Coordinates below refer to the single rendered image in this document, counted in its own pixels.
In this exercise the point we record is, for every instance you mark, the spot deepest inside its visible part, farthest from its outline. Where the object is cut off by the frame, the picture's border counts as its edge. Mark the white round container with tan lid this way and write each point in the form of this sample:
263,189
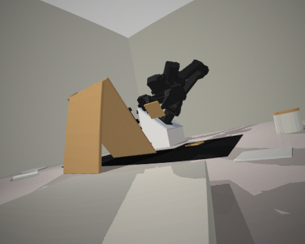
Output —
288,121

